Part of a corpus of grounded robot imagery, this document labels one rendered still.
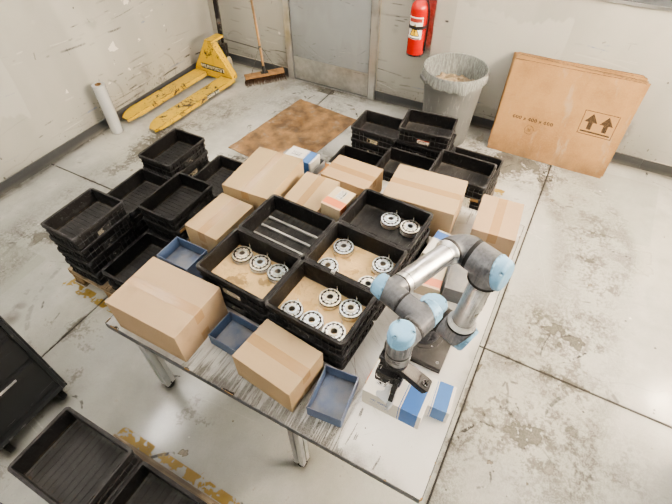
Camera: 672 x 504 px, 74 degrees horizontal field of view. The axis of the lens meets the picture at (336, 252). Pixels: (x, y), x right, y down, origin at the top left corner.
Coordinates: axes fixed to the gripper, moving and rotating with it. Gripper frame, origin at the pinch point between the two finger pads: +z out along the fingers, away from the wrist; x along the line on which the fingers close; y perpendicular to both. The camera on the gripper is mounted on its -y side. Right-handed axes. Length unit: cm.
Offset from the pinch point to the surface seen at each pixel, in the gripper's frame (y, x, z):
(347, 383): 24.6, -12.2, 40.2
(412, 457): -11.0, 2.5, 40.8
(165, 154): 236, -120, 61
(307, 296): 58, -36, 27
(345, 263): 52, -62, 28
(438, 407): -13.1, -16.4, 31.9
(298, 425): 34, 13, 40
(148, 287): 120, -2, 20
